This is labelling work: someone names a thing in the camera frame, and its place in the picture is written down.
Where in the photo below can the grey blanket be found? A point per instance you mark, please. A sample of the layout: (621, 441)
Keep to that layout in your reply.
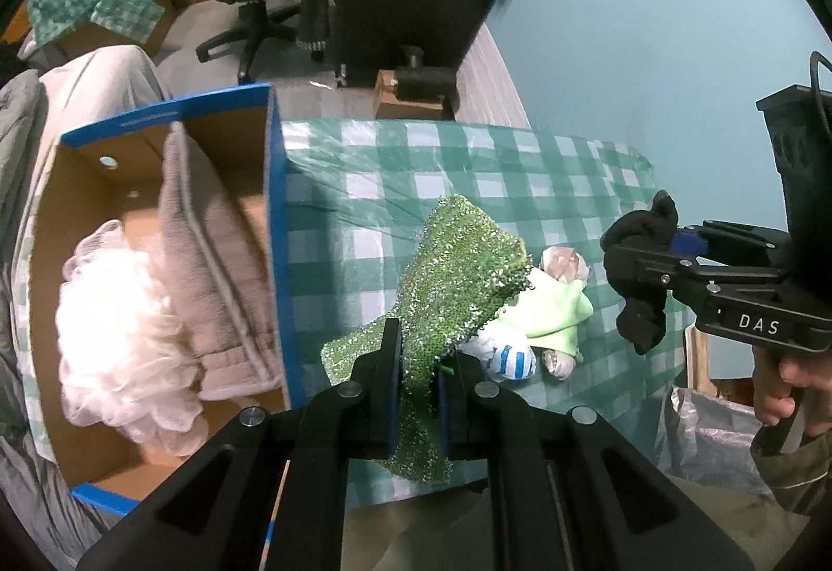
(43, 525)

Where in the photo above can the black sock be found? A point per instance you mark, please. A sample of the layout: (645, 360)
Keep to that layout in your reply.
(642, 321)

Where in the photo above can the silver plastic bag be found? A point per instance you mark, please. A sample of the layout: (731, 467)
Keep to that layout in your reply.
(707, 440)

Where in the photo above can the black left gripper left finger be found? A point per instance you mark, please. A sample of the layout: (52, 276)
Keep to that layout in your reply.
(358, 418)

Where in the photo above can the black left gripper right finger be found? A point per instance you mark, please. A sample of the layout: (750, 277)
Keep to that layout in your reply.
(479, 418)

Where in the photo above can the white blue plastic bag bundle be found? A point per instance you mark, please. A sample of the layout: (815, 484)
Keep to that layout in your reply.
(500, 360)

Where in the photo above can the olive green sleeve forearm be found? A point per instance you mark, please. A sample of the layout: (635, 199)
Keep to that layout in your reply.
(798, 480)

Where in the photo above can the blue cardboard box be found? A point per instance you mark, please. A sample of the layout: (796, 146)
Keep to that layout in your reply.
(112, 169)

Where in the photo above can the grey folded towel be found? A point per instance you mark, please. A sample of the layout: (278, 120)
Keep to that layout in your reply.
(216, 275)

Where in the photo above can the light green microfiber cloth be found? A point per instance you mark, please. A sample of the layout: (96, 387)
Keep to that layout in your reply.
(547, 313)

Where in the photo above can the pink white plastic bag bundle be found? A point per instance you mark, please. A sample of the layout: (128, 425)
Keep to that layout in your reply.
(565, 265)

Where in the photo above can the person's right hand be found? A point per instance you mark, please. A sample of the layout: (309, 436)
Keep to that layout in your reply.
(776, 381)

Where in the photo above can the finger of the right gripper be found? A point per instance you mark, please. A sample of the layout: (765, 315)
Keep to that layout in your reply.
(694, 284)
(728, 242)

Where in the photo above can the green checkered tablecloth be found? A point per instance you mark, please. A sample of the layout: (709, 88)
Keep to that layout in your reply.
(359, 192)

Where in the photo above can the small wooden block stand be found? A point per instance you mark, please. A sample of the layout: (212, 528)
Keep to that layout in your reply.
(415, 91)

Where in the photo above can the green sparkly scrub cloth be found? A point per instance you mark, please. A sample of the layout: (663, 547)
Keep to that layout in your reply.
(464, 270)

